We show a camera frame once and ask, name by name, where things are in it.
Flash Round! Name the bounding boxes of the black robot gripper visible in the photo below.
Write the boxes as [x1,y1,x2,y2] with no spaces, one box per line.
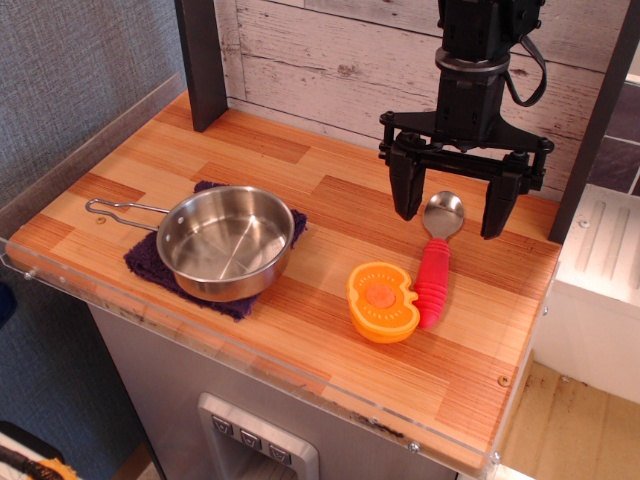
[379,46,554,240]

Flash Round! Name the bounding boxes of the orange toy pumpkin half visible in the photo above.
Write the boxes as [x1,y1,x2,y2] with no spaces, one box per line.
[346,261,420,344]

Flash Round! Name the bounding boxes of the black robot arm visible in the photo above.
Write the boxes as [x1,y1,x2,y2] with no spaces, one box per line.
[379,1,554,240]

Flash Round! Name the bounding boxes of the black orange object at corner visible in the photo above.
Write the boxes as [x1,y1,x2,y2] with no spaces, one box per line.
[1,420,78,479]

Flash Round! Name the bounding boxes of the white toy sink unit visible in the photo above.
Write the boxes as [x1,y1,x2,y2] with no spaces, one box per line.
[533,185,639,402]

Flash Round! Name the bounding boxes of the purple cloth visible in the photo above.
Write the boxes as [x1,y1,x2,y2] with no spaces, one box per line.
[124,181,307,321]

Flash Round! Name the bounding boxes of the silver dispenser panel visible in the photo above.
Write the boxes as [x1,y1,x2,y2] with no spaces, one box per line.
[198,393,320,479]

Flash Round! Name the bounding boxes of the grey toy fridge cabinet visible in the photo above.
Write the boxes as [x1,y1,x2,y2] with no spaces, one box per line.
[91,307,457,479]

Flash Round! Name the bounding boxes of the spoon with red handle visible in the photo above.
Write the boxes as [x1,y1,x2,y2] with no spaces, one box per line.
[414,191,464,329]

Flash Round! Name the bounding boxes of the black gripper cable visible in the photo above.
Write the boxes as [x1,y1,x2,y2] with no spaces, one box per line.
[503,34,549,109]

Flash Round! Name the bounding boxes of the dark right support post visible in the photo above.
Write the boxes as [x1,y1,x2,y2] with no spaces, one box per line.
[548,0,640,246]

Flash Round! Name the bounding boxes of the dark support post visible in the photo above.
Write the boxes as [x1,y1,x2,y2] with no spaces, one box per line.
[548,0,640,246]
[174,0,228,132]

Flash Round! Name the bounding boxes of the steel pot with wire handle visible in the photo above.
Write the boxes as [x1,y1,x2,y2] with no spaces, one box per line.
[85,186,295,302]

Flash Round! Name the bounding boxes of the dark left support post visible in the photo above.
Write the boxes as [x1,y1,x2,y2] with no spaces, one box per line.
[174,0,228,132]

